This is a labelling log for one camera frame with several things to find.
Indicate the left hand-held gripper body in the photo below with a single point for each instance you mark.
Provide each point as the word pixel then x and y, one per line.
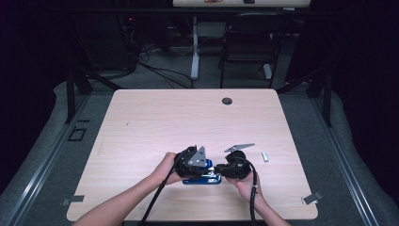
pixel 196 160

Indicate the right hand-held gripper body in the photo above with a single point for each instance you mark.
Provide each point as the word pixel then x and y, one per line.
pixel 238 166

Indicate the blue stapler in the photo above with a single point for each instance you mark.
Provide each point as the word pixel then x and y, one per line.
pixel 202 180

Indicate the silver staple strip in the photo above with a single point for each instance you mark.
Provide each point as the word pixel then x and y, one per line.
pixel 265 157

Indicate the person's right hand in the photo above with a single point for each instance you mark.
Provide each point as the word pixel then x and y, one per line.
pixel 246 186

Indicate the person's left hand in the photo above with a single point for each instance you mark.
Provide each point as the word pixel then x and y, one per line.
pixel 164 169

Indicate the black table grommet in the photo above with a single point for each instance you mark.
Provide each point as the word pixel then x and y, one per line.
pixel 227 101

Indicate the grey tape strip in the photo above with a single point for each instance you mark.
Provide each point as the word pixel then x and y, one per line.
pixel 312 198
pixel 73 199

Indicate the white desk foot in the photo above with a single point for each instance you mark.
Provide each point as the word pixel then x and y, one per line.
pixel 267 71

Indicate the white desk leg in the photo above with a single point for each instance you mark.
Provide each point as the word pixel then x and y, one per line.
pixel 195 47

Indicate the black folding chair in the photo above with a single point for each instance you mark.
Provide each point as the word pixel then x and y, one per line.
pixel 251 40

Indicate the dark computer tower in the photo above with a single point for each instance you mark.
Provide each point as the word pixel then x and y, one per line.
pixel 125 44

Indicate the light wooden desk top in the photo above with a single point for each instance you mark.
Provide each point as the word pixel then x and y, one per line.
pixel 238 3

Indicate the metal floor rail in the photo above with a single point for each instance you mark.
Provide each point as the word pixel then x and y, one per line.
pixel 44 163
pixel 345 163

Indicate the black metal frame stand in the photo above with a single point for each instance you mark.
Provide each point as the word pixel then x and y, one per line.
pixel 320 88
pixel 78 84

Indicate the black horizontal frame bar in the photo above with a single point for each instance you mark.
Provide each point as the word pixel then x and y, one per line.
pixel 141 10

